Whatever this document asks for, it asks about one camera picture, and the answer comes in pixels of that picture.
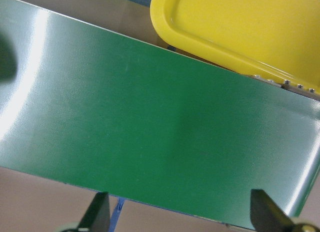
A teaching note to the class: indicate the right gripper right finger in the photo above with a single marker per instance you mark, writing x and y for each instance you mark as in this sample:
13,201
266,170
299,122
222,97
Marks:
265,215

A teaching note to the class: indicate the green conveyor belt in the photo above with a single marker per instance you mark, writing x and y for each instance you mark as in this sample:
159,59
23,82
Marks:
89,107

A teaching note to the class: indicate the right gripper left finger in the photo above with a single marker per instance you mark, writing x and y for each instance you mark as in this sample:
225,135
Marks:
97,216

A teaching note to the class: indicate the yellow plastic tray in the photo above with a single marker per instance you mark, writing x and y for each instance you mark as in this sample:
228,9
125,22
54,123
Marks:
275,39

